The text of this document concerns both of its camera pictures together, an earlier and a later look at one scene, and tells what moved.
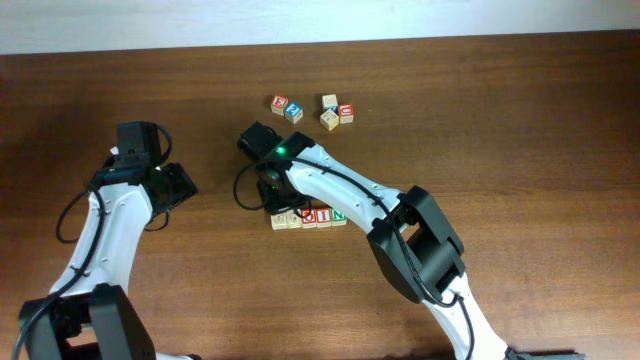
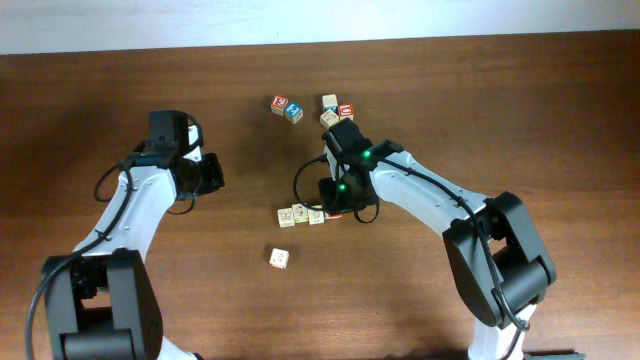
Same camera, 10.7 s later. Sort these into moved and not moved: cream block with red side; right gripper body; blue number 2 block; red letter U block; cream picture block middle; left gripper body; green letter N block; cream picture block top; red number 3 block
Moved: cream block with red side; left gripper body; green letter N block; right gripper body
Not moved: red letter U block; blue number 2 block; cream picture block middle; cream picture block top; red number 3 block
